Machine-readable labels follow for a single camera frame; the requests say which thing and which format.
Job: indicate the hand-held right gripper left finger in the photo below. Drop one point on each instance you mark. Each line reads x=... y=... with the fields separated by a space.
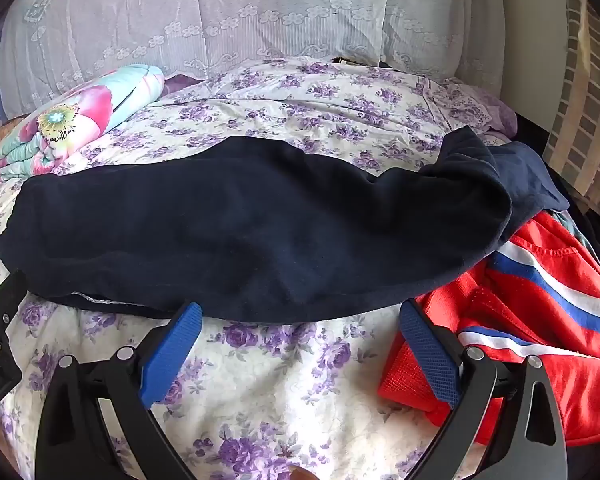
x=172 y=355

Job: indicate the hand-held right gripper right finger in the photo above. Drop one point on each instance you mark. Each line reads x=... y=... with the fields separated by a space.
x=430 y=355

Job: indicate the navy blue pants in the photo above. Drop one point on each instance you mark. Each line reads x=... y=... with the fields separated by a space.
x=240 y=230

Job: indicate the red striped garment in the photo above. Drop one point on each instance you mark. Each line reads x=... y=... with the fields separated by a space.
x=530 y=310

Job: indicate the grey-green cloth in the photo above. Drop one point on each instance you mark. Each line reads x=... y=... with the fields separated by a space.
x=572 y=230

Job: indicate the folded floral blanket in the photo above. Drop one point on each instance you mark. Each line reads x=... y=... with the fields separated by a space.
x=75 y=115

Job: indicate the lilac patterned cloth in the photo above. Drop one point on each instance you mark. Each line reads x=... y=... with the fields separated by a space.
x=472 y=105

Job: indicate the purple floral bedsheet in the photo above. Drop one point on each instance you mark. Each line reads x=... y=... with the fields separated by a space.
x=280 y=105

